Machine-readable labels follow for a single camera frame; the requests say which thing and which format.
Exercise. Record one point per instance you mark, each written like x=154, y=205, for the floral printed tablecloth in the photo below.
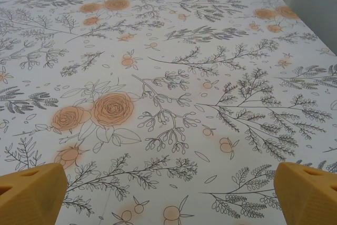
x=168, y=77

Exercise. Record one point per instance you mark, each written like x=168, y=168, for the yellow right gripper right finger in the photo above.
x=308, y=198

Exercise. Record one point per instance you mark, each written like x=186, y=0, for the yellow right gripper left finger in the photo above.
x=29, y=196

